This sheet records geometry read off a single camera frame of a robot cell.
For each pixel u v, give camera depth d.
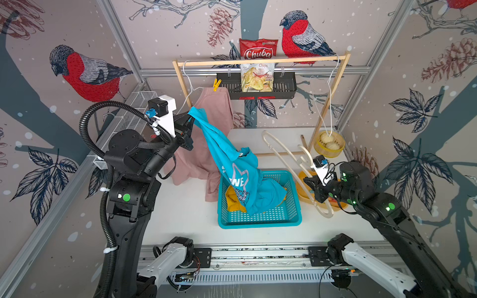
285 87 1.07
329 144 1.06
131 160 0.34
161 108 0.36
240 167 0.73
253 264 0.73
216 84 0.77
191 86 0.66
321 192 0.57
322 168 0.55
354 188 0.48
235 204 0.84
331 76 0.67
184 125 0.49
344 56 0.62
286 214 0.85
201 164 0.90
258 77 0.86
